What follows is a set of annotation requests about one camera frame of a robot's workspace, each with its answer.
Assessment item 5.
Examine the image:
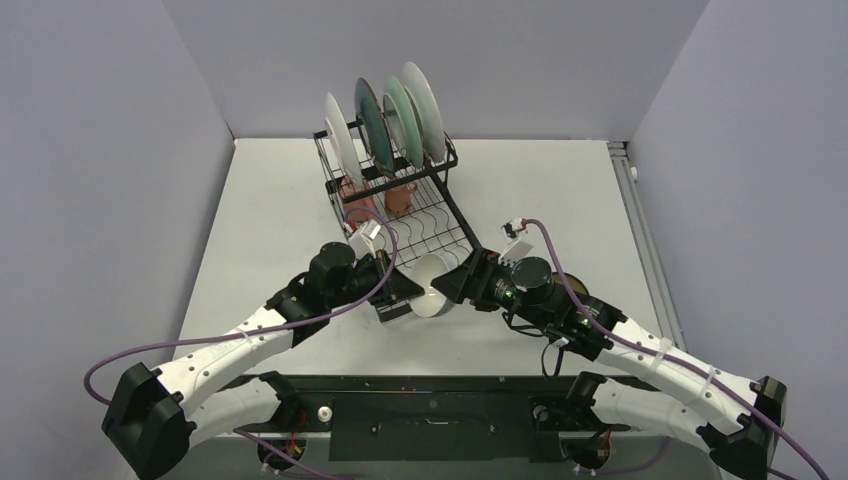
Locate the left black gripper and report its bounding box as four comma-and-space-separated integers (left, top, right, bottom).
327, 249, 424, 310

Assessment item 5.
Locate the white bowl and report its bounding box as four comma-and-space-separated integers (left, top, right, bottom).
409, 252, 458, 318

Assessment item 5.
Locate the black wire dish rack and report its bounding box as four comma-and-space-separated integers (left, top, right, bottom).
312, 119, 485, 325

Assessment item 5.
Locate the small pink mug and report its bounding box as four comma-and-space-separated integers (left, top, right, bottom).
384, 182, 418, 217

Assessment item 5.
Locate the large pink mug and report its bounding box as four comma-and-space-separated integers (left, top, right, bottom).
340, 176, 379, 224

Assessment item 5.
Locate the green rimmed white plate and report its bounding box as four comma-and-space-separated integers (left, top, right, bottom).
324, 93, 365, 188

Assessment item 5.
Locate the light teal flower plate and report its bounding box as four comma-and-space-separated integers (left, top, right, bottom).
383, 75, 424, 168

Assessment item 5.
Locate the blue glazed plate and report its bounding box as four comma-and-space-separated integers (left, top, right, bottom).
354, 77, 395, 179

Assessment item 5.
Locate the red and blue plate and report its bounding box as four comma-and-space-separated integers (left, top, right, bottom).
401, 61, 447, 164

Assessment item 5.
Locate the dark bowl beige inside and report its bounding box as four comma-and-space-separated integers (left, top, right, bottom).
552, 271, 589, 296

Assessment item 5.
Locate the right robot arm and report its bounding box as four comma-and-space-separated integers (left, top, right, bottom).
425, 248, 787, 479

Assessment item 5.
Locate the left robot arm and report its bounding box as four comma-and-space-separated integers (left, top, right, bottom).
102, 242, 424, 479

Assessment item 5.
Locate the black base panel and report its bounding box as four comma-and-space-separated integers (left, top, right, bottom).
225, 374, 694, 465

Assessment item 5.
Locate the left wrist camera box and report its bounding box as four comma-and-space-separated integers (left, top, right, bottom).
348, 219, 382, 260

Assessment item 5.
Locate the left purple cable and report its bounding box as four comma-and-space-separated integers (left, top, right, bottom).
82, 207, 400, 407

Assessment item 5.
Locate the aluminium rail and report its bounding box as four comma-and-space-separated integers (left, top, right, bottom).
607, 141, 686, 350

